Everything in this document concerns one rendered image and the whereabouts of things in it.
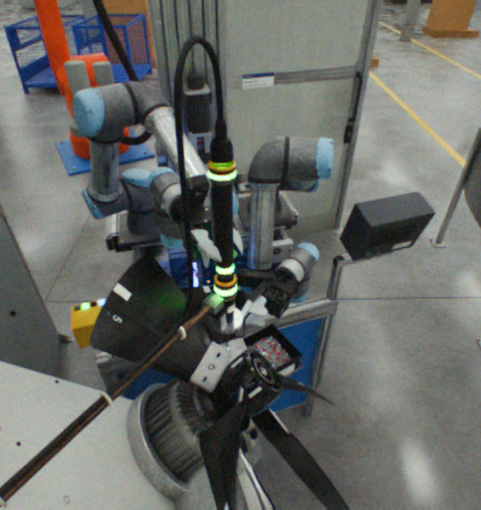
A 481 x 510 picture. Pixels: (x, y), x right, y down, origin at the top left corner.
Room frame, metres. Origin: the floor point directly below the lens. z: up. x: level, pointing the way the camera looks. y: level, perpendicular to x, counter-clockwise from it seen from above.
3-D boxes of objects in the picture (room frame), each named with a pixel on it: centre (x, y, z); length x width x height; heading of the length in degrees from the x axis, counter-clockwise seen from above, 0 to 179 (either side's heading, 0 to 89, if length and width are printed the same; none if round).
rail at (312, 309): (0.94, 0.05, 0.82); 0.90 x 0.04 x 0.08; 109
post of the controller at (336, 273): (1.08, -0.35, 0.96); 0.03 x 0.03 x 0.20; 19
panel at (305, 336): (0.94, 0.05, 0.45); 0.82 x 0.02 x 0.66; 109
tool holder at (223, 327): (0.56, 0.03, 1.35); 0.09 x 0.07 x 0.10; 144
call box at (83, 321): (0.81, 0.43, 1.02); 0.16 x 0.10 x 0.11; 109
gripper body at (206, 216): (0.67, 0.09, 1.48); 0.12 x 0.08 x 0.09; 29
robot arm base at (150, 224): (1.32, 0.38, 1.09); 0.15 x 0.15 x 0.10
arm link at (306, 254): (0.92, -0.18, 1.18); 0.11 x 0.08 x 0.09; 146
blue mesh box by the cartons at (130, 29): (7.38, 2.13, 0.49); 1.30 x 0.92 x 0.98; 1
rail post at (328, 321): (1.08, -0.35, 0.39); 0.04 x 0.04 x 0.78; 19
